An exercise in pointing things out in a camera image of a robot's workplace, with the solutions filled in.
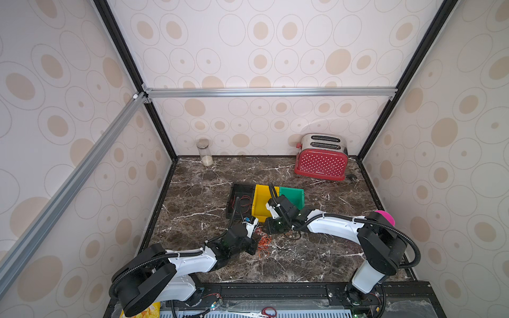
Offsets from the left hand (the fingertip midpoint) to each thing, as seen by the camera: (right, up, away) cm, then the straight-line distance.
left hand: (266, 238), depth 83 cm
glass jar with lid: (-33, +40, +24) cm, 57 cm away
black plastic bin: (-13, +13, +19) cm, 26 cm away
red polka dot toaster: (+29, +36, +15) cm, 49 cm away
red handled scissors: (-2, -22, -13) cm, 26 cm away
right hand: (+2, +4, +4) cm, 5 cm away
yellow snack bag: (-39, -21, -15) cm, 47 cm away
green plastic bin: (+16, +16, +14) cm, 27 cm away
